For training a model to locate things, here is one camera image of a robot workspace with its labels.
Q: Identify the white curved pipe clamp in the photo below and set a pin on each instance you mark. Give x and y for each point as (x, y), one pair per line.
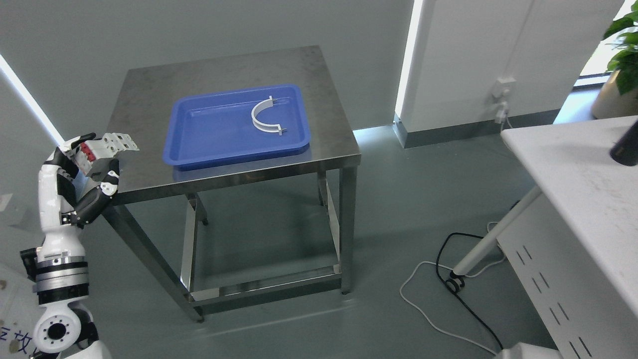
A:
(261, 114)

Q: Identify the white perforated cabinet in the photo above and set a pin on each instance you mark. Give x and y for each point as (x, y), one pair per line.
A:
(589, 313)

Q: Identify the blue plastic tray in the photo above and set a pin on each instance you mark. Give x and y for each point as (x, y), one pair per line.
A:
(215, 129)

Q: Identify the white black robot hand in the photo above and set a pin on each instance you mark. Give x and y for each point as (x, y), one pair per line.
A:
(68, 200)

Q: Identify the grey circuit breaker red switches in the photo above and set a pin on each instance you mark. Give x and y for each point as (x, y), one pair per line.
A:
(93, 157)

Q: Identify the stainless steel table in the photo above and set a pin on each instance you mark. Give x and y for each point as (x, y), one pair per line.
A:
(142, 110)

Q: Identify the white desk with leg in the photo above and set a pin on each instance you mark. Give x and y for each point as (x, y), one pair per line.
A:
(595, 196)

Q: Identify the black cylindrical object on desk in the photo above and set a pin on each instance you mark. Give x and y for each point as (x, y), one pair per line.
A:
(625, 151)

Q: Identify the white wall socket box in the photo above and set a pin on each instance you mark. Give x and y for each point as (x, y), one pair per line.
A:
(503, 87)

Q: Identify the white power plug adapter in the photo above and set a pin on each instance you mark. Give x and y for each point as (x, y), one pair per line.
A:
(501, 112)

